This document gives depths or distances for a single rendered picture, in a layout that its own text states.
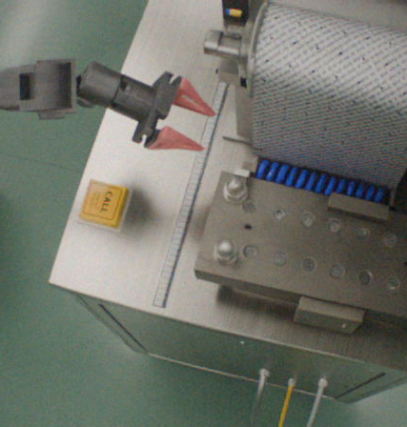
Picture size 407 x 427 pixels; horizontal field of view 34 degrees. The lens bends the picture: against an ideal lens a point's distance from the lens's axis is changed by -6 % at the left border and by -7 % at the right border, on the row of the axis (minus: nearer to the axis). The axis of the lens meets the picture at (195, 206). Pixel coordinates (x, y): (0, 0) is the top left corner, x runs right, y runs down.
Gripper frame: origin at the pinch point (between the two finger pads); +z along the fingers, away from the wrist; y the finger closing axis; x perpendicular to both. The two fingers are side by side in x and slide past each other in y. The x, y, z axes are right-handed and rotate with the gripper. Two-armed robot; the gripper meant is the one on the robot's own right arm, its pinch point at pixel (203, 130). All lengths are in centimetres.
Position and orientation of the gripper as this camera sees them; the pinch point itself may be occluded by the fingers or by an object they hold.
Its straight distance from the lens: 104.1
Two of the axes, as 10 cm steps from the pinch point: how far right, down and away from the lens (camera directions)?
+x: 3.8, -1.8, -9.1
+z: 8.8, 3.7, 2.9
